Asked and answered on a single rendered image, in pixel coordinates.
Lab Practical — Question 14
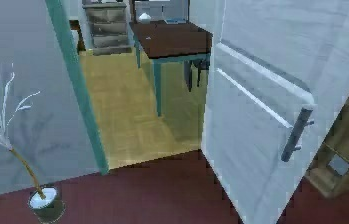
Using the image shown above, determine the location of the grey chest of drawers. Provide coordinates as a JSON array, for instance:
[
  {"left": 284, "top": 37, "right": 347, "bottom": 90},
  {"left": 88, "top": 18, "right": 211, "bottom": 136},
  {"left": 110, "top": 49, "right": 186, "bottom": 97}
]
[{"left": 81, "top": 0, "right": 133, "bottom": 56}]

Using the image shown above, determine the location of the blue flat object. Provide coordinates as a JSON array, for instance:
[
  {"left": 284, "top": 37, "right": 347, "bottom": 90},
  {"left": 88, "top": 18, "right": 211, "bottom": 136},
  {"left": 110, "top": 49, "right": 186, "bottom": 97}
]
[{"left": 164, "top": 18, "right": 188, "bottom": 25}]

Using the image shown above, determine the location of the grey door handle bar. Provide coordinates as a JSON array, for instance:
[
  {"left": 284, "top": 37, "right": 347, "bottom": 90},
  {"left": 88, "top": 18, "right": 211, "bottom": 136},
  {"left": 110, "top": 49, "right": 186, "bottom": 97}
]
[{"left": 280, "top": 105, "right": 316, "bottom": 163}]

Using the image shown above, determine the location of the brown table with teal legs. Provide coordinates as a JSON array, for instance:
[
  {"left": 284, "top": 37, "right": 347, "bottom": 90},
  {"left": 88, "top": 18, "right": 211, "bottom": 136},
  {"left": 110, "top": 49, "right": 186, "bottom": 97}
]
[{"left": 128, "top": 20, "right": 214, "bottom": 118}]

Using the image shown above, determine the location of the wooden shelf unit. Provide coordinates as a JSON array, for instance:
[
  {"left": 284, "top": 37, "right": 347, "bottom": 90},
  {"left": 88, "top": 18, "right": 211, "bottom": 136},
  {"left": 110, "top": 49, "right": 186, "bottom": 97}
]
[{"left": 304, "top": 68, "right": 349, "bottom": 200}]

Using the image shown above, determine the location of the dark chair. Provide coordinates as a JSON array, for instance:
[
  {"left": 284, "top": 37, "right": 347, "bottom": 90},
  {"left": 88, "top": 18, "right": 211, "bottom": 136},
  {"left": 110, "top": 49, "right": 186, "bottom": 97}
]
[{"left": 183, "top": 59, "right": 211, "bottom": 93}]

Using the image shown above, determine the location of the white cone-shaped object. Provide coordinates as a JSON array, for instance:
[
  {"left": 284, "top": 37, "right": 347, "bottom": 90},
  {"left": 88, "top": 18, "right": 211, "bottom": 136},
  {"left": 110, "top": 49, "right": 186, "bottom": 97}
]
[{"left": 137, "top": 12, "right": 152, "bottom": 24}]

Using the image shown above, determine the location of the white house plant in pot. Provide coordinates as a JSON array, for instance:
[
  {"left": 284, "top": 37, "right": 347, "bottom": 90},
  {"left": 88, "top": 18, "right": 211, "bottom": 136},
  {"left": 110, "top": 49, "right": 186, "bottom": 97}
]
[{"left": 0, "top": 56, "right": 66, "bottom": 224}]

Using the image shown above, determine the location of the white room door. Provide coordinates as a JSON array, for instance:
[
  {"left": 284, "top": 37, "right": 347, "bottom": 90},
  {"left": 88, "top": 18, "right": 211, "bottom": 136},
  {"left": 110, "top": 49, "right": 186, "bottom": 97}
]
[{"left": 200, "top": 0, "right": 349, "bottom": 224}]

